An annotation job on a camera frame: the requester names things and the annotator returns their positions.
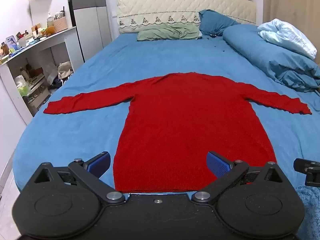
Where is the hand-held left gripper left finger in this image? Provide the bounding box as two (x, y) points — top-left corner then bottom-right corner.
(32, 151), (125, 204)

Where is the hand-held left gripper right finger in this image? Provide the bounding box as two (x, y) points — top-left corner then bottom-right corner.
(191, 151), (288, 204)

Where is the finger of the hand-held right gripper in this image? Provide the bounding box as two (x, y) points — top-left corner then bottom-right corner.
(293, 158), (320, 187)

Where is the red knitted sweater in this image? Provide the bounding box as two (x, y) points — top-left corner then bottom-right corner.
(43, 72), (312, 193)

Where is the blue fluffy rug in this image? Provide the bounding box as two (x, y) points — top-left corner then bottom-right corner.
(295, 185), (320, 240)

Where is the beige canvas bag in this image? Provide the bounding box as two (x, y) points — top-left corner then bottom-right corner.
(57, 61), (74, 80)

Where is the white plastic bag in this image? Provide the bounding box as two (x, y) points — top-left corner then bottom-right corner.
(14, 75), (31, 97)

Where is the bed with blue sheet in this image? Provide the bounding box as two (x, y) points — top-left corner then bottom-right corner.
(12, 34), (320, 240)

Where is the blue duvet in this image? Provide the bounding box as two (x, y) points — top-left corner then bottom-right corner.
(222, 25), (320, 93)

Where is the white desk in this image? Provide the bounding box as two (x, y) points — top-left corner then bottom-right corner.
(0, 26), (84, 118)

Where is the light blue blanket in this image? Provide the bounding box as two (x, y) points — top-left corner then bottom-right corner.
(257, 19), (317, 60)

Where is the green pillow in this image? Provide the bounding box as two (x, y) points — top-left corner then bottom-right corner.
(137, 25), (202, 41)

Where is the dark blue pillow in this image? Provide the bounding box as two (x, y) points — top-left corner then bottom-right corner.
(199, 9), (241, 37)

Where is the woven pink basket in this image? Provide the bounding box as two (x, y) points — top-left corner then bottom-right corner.
(53, 16), (68, 33)

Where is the grey and white wardrobe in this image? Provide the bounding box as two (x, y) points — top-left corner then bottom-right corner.
(65, 0), (112, 68)

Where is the blue picture box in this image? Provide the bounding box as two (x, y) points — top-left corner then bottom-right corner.
(5, 35), (18, 51)

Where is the cream quilted headboard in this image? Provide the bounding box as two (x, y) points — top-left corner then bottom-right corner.
(117, 0), (257, 34)

